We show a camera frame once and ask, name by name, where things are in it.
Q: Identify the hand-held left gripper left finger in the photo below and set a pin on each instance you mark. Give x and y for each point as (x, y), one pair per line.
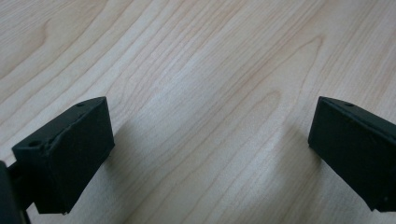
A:
(71, 158)

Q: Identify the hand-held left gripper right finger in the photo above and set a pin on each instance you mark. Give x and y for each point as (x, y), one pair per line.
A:
(355, 149)

